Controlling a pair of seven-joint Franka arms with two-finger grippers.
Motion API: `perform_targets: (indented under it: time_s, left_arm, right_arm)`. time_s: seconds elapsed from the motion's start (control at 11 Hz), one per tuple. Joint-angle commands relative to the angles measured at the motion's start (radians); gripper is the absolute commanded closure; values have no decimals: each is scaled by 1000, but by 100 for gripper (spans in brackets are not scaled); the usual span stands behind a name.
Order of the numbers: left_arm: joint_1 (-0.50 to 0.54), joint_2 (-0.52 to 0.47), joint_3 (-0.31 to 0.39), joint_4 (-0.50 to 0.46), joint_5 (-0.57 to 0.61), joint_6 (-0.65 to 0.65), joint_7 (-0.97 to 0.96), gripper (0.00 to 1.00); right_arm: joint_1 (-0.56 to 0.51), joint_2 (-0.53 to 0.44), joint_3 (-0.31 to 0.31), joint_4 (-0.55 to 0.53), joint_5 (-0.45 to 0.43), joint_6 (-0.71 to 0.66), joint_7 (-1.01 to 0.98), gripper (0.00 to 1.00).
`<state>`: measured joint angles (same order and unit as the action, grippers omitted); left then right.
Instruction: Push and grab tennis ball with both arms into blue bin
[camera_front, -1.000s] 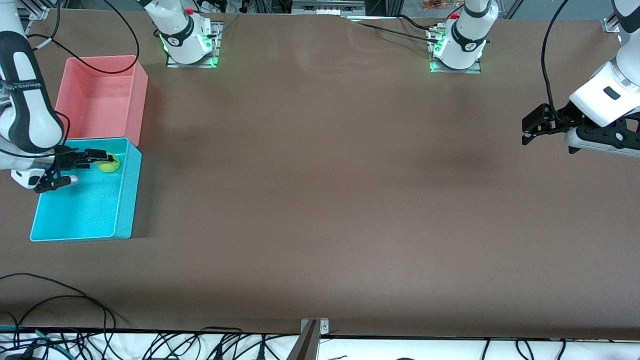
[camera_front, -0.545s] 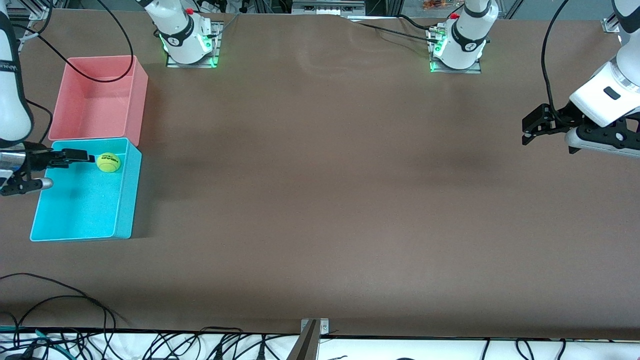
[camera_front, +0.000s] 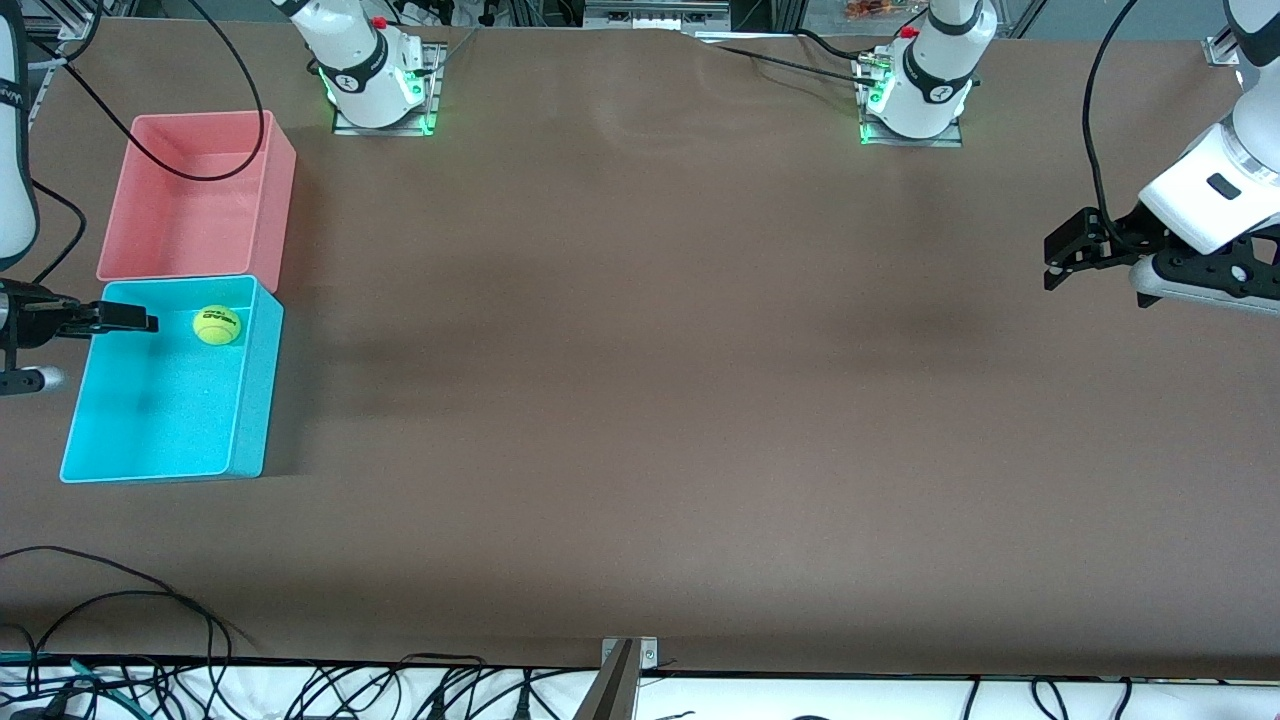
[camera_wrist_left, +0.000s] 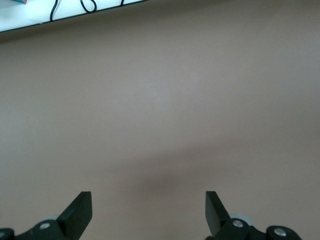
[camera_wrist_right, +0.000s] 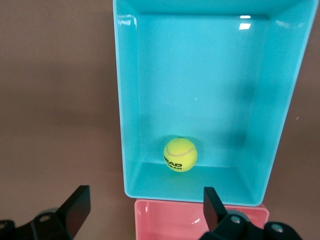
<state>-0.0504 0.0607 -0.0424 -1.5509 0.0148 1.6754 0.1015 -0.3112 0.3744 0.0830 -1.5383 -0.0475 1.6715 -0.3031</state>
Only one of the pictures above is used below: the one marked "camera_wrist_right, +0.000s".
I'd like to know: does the pink plastic bin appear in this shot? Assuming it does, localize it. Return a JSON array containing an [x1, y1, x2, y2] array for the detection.
[[134, 198, 270, 240]]

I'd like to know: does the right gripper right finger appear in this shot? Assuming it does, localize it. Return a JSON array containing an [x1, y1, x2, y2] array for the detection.
[[198, 186, 302, 240]]

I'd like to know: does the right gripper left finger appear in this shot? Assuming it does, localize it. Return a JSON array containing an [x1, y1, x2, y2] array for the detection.
[[0, 184, 91, 240]]

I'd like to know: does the blue plastic bin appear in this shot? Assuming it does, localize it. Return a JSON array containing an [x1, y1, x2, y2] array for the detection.
[[112, 0, 320, 207]]

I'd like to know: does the yellow-green tennis ball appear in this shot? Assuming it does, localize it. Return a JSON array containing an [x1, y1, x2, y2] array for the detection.
[[163, 136, 198, 173]]

